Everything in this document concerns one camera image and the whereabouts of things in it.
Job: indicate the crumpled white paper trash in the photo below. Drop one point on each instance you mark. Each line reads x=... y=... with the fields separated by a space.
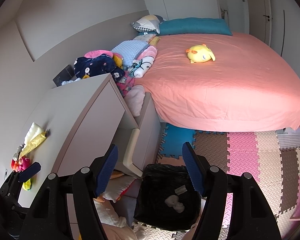
x=173 y=201

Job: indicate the grey patterned pillow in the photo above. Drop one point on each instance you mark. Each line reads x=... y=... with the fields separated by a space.
x=147 y=24

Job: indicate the pink white folded blanket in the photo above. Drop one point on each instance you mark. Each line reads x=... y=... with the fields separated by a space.
x=143 y=63

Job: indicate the light blue knitted blanket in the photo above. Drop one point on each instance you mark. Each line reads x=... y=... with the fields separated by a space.
x=130 y=50

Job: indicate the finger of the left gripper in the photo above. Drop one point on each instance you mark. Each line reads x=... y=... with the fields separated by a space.
x=28 y=173

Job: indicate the white bedside drawer unit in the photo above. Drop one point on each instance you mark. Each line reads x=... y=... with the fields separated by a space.
x=137 y=139

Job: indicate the yellow microfibre cloth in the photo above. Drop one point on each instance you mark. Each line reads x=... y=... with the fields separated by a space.
x=34 y=143

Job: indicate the pink red plush toy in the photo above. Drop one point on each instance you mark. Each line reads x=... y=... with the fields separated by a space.
x=20 y=165

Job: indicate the black wall socket panel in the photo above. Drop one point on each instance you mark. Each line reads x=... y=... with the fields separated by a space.
x=64 y=75

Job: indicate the teal long pillow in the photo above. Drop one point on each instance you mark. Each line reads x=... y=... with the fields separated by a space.
x=193 y=25

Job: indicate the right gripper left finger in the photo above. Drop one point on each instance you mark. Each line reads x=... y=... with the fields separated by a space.
x=87 y=184

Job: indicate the pale pink fluffy blanket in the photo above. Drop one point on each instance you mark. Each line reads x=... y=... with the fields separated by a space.
x=134 y=99

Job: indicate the navy patterned blanket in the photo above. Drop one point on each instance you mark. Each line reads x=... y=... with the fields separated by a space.
x=102 y=64

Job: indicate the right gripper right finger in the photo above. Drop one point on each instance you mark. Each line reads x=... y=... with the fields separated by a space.
x=211 y=182

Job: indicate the colourful foam floor mats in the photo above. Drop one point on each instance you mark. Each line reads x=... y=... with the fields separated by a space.
x=272 y=157

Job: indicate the white door with handle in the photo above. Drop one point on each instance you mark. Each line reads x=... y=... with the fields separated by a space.
x=260 y=20

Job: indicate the bed with pink sheet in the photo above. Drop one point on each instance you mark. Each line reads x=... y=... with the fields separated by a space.
x=248 y=88

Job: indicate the yellow chick plush toy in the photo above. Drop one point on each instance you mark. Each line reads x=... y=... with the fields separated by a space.
x=200 y=54

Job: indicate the beige desk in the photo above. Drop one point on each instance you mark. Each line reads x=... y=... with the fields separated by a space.
x=82 y=119

